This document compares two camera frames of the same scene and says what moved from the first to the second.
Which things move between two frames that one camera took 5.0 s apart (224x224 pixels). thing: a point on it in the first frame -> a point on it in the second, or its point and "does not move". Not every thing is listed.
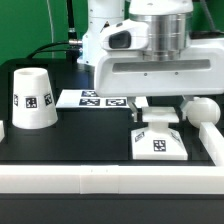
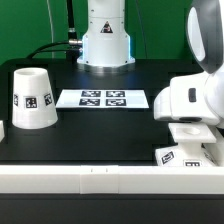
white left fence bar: x=2 y=130 does not move
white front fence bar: x=111 y=179 does not move
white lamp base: x=158 y=141 -> x=190 y=151
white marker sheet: x=88 y=99 does not move
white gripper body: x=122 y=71 -> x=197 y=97
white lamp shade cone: x=33 y=105 does not move
